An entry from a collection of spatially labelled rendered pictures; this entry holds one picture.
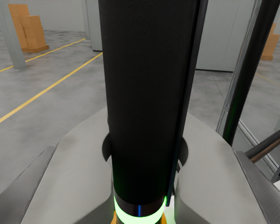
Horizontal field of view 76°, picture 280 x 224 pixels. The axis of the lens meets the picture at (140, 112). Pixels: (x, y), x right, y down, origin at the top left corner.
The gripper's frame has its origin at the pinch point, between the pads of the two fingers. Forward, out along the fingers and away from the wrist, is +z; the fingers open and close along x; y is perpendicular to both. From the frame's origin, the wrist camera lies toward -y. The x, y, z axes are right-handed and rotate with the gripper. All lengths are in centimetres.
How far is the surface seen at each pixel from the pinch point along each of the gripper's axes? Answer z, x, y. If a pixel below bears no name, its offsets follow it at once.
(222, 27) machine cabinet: 519, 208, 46
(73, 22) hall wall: 1294, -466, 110
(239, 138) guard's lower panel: 91, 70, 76
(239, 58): 123, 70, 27
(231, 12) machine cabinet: 517, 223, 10
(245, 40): 123, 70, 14
